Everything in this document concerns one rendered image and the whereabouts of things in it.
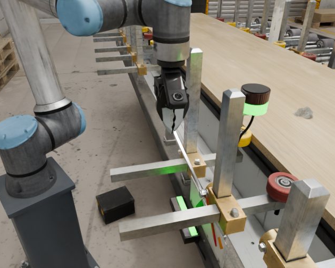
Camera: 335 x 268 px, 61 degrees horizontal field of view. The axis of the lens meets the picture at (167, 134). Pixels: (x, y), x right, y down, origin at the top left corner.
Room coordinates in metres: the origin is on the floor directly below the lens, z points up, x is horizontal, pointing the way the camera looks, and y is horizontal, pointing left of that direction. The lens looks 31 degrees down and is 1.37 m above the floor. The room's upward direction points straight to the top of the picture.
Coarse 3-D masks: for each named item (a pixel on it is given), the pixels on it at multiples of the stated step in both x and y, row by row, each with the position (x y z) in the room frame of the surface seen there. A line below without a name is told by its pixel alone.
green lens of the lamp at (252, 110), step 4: (248, 104) 0.53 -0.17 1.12; (264, 104) 0.53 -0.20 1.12; (244, 108) 0.53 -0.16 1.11; (248, 108) 0.52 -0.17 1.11; (252, 108) 0.52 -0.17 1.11; (256, 108) 0.52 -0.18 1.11; (260, 108) 0.52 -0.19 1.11; (264, 108) 0.53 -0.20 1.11; (244, 112) 0.53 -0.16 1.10; (248, 112) 0.52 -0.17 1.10; (252, 112) 0.52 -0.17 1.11; (256, 112) 0.52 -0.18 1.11; (260, 112) 0.52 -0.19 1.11; (264, 112) 0.53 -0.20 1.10
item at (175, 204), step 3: (171, 198) 0.69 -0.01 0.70; (174, 198) 0.69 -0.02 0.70; (174, 201) 0.68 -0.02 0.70; (177, 201) 0.68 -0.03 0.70; (174, 204) 0.66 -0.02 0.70; (177, 204) 0.66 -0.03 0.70; (174, 207) 0.65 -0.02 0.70; (177, 207) 0.65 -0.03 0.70; (177, 210) 0.64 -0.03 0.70; (180, 210) 0.64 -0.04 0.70; (186, 228) 0.57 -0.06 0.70; (183, 231) 0.56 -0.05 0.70; (186, 231) 0.56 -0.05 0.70; (186, 234) 0.54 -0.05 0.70; (189, 234) 0.54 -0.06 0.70
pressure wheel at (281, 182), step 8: (272, 176) 0.56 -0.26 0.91; (280, 176) 0.56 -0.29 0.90; (288, 176) 0.56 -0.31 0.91; (272, 184) 0.53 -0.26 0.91; (280, 184) 0.53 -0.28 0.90; (288, 184) 0.53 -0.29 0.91; (272, 192) 0.52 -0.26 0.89; (280, 192) 0.50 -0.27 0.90; (288, 192) 0.50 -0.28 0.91; (280, 200) 0.50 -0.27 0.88
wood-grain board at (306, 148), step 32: (192, 32) 2.28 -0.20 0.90; (224, 32) 2.28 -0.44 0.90; (224, 64) 1.49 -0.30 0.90; (256, 64) 1.49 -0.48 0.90; (288, 64) 1.49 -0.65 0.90; (320, 64) 1.49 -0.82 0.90; (288, 96) 1.07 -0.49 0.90; (320, 96) 1.07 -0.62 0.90; (256, 128) 0.81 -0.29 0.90; (288, 128) 0.81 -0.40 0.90; (320, 128) 0.81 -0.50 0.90; (288, 160) 0.63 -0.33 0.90; (320, 160) 0.63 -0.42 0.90
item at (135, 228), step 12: (240, 204) 0.51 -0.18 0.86; (252, 204) 0.51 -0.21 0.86; (264, 204) 0.51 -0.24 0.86; (276, 204) 0.51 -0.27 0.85; (156, 216) 0.47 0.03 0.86; (168, 216) 0.47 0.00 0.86; (180, 216) 0.47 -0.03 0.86; (192, 216) 0.47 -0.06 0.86; (204, 216) 0.47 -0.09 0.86; (216, 216) 0.48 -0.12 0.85; (120, 228) 0.43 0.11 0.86; (132, 228) 0.43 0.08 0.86; (144, 228) 0.43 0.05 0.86; (156, 228) 0.44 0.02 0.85; (168, 228) 0.45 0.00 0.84; (180, 228) 0.45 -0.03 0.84; (120, 240) 0.42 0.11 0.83
